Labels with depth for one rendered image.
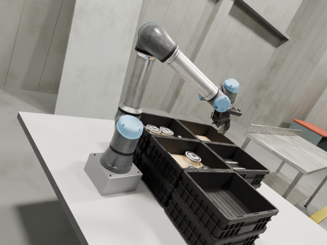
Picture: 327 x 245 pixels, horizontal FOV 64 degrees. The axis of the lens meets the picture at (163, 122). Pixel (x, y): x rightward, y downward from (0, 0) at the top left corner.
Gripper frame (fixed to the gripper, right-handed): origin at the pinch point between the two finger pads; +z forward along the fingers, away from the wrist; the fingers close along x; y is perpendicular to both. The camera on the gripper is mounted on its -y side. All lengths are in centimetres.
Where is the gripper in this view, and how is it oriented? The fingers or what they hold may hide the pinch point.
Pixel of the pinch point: (221, 129)
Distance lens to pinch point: 156.9
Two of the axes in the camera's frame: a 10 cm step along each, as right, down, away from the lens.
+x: 3.4, 6.9, -6.3
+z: -0.4, 6.8, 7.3
